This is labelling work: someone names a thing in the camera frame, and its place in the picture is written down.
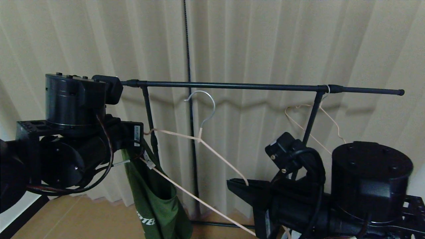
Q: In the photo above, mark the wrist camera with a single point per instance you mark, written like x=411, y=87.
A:
x=282, y=149
x=111, y=88

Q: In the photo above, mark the beige curtain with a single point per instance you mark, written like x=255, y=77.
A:
x=265, y=39

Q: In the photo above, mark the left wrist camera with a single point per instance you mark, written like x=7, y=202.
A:
x=111, y=88

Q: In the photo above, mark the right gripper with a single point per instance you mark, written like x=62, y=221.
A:
x=289, y=212

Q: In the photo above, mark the pink clothes hanger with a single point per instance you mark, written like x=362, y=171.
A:
x=298, y=126
x=200, y=138

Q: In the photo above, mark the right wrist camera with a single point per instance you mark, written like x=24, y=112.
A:
x=282, y=149

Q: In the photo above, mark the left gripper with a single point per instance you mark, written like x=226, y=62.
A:
x=127, y=134

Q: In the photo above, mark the black clothes rack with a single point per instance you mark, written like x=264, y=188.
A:
x=232, y=85

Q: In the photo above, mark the green long-sleeved shirt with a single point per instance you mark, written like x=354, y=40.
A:
x=156, y=205

